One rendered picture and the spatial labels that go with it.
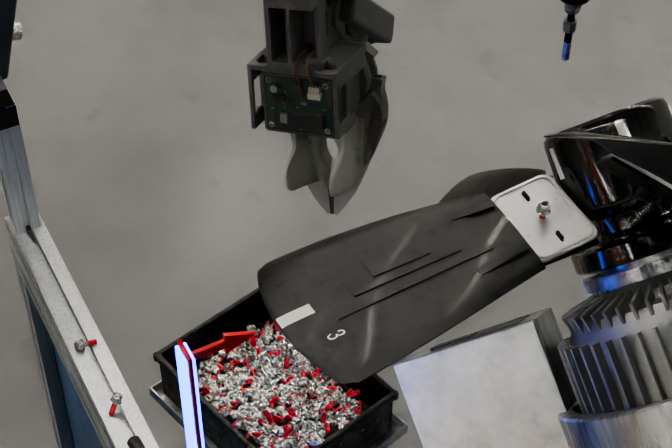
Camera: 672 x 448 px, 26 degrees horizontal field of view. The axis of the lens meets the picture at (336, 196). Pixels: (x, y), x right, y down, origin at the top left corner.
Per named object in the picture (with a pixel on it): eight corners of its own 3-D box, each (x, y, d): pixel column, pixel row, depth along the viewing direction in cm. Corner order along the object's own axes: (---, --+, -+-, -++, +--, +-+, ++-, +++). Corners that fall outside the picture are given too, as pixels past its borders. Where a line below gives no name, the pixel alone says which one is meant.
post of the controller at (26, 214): (41, 226, 175) (15, 103, 162) (17, 235, 175) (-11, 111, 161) (33, 211, 177) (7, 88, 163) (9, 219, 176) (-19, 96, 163)
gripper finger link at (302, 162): (274, 234, 114) (266, 127, 110) (303, 200, 119) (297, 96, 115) (311, 239, 113) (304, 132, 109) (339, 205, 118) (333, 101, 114)
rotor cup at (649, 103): (757, 205, 133) (706, 72, 133) (658, 250, 124) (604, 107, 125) (642, 238, 144) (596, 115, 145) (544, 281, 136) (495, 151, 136)
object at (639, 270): (762, 230, 133) (754, 209, 133) (667, 275, 124) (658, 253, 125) (651, 260, 144) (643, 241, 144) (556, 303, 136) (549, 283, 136)
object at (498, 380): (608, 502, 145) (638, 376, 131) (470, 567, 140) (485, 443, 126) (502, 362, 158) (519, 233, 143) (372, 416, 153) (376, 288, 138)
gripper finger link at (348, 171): (311, 239, 113) (304, 132, 109) (339, 205, 118) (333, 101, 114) (348, 245, 112) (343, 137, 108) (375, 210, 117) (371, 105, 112)
